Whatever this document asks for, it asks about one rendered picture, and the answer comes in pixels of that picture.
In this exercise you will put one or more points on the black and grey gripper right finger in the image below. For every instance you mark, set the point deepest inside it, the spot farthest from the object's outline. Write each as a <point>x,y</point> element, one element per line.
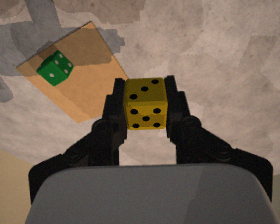
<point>193,142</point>

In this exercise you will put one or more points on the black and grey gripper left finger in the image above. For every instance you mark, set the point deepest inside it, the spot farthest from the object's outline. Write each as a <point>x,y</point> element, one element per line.
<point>100,147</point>

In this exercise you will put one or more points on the orange flat mat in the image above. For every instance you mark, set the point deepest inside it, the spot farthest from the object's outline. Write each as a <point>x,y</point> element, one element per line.
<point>82,96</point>

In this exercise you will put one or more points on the green die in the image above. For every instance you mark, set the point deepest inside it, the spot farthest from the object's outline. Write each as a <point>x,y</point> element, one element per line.
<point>55,69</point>

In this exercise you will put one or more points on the yellow die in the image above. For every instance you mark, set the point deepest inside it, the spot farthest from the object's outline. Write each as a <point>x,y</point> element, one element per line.
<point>145,103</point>

